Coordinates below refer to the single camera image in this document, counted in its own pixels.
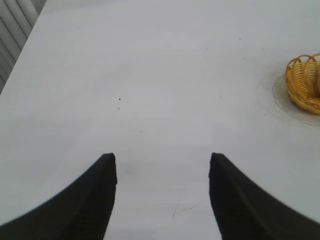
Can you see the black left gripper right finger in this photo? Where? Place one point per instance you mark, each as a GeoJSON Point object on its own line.
{"type": "Point", "coordinates": [250, 212]}

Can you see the white ribbed panel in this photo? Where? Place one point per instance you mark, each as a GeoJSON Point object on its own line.
{"type": "Point", "coordinates": [12, 32]}

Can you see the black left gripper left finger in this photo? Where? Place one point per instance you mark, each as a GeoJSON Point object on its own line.
{"type": "Point", "coordinates": [70, 210]}

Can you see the yellow woven wicker basket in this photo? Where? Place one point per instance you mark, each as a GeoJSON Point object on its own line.
{"type": "Point", "coordinates": [302, 85]}

